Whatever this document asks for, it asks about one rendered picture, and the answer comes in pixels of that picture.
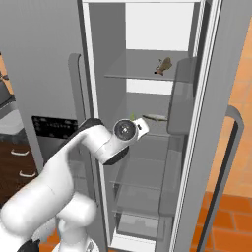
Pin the grey fish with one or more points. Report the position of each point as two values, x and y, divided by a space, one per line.
157 117

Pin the clear fridge drawer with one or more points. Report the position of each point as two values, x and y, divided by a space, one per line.
139 223

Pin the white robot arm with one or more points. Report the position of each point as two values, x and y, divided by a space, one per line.
49 190

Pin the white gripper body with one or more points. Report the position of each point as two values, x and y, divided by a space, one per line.
141 128

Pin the grey fridge door with dispenser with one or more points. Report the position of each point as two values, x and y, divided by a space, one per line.
39 49

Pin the grey door bin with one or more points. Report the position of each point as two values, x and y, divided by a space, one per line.
182 98
172 177

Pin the brown fish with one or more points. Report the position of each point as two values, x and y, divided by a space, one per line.
163 66

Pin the grey fridge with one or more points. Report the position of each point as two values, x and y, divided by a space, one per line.
108 49

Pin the grey open fridge door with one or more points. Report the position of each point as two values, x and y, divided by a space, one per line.
223 49

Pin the glass fridge shelf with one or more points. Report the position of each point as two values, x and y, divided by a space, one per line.
157 129
141 70
144 177

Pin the dark wood drawer front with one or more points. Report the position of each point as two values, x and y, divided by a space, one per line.
13 183
10 157

